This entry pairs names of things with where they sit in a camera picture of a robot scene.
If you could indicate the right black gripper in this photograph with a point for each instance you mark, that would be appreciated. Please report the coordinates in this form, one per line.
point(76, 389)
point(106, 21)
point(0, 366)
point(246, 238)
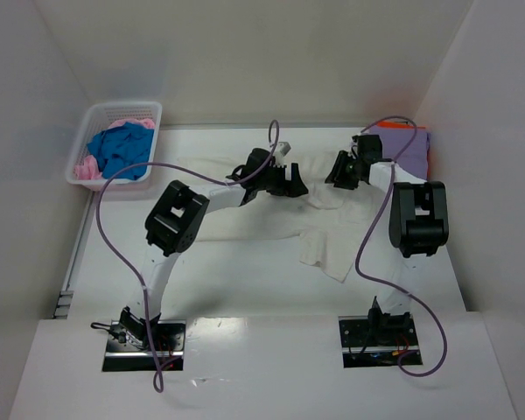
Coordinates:
point(345, 166)

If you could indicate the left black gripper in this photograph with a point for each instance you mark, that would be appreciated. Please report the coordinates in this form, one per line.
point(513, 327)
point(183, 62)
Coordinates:
point(284, 179)

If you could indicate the white t shirt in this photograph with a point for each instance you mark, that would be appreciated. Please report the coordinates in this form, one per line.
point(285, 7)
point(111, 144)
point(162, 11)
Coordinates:
point(329, 222)

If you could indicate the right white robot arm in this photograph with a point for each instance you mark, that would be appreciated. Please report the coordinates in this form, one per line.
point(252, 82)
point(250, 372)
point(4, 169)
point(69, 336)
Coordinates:
point(417, 222)

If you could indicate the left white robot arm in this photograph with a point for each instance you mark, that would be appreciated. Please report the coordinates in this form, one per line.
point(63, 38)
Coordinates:
point(174, 222)

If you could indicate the folded purple t shirt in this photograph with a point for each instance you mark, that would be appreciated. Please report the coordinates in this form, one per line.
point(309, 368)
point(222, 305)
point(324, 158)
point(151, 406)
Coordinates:
point(415, 159)

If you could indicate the folded orange t shirt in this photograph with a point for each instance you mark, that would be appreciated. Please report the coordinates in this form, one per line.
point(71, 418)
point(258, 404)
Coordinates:
point(394, 125)

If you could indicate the blue t shirt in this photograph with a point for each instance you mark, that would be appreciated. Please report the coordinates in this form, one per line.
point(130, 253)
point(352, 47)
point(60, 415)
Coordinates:
point(120, 147)

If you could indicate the white plastic basket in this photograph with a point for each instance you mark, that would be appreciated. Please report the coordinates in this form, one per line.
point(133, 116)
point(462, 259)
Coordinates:
point(97, 119)

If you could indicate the pink t shirt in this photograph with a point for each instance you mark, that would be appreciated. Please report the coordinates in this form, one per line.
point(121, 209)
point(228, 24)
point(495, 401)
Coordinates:
point(88, 169)

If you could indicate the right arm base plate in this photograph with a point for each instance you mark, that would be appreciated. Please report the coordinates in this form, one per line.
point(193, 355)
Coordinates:
point(364, 347)

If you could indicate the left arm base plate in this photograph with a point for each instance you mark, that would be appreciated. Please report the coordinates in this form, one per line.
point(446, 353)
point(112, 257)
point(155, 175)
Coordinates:
point(124, 354)

